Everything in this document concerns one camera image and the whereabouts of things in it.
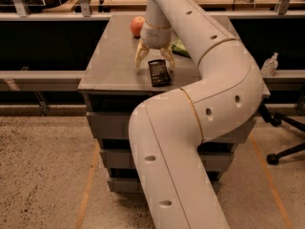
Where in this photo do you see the bottom grey drawer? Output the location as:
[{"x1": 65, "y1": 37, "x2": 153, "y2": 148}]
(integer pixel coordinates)
[{"x1": 107, "y1": 177, "x2": 222, "y2": 193}]

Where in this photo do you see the middle grey drawer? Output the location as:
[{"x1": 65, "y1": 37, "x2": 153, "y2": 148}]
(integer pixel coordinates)
[{"x1": 100, "y1": 149, "x2": 234, "y2": 172}]

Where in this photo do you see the black office chair base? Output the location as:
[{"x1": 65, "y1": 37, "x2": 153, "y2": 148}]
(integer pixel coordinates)
[{"x1": 256, "y1": 102, "x2": 305, "y2": 166}]

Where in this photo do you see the red apple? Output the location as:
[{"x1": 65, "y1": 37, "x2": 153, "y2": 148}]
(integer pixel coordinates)
[{"x1": 131, "y1": 16, "x2": 145, "y2": 37}]

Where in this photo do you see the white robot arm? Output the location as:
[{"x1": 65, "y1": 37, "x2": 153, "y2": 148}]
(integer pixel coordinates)
[{"x1": 129, "y1": 0, "x2": 264, "y2": 229}]

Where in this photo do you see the clear sanitizer bottle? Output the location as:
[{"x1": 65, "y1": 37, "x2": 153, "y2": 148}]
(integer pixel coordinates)
[{"x1": 261, "y1": 52, "x2": 278, "y2": 76}]

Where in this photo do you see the black rxbar chocolate wrapper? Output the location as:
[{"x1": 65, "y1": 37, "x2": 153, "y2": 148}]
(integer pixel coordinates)
[{"x1": 149, "y1": 59, "x2": 172, "y2": 87}]

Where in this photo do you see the grey drawer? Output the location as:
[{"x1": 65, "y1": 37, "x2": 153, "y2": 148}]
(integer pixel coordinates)
[
  {"x1": 100, "y1": 149, "x2": 234, "y2": 172},
  {"x1": 86, "y1": 112, "x2": 255, "y2": 143},
  {"x1": 107, "y1": 177, "x2": 222, "y2": 193}
]

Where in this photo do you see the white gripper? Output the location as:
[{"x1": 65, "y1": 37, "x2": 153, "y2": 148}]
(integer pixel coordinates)
[{"x1": 135, "y1": 21, "x2": 175, "y2": 70}]

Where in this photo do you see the green chip bag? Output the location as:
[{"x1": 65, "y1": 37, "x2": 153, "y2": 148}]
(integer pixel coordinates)
[{"x1": 171, "y1": 37, "x2": 190, "y2": 57}]

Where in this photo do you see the top grey drawer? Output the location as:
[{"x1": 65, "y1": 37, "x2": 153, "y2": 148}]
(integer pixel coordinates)
[{"x1": 86, "y1": 112, "x2": 255, "y2": 143}]

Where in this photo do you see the metal shelf rail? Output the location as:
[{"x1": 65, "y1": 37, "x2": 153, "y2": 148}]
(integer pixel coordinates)
[{"x1": 0, "y1": 71, "x2": 85, "y2": 92}]

